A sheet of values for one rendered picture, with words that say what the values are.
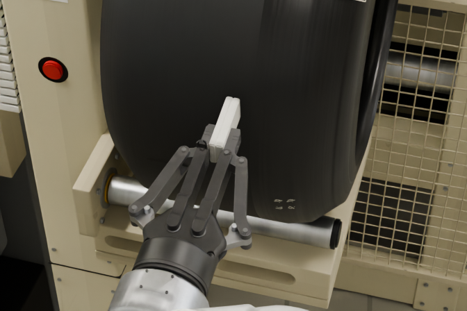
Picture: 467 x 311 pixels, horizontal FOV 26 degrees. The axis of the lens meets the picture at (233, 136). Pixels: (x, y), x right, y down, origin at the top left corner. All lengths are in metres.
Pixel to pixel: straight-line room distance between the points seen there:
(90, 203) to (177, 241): 0.51
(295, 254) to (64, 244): 0.45
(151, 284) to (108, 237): 0.61
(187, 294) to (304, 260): 0.54
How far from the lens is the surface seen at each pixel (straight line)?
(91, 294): 1.81
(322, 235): 1.41
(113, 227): 1.49
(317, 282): 1.45
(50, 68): 1.45
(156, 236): 0.99
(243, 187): 1.01
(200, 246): 0.98
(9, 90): 1.54
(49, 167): 1.60
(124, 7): 1.12
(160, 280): 0.92
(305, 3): 1.07
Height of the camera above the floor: 1.96
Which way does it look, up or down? 43 degrees down
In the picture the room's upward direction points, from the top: straight up
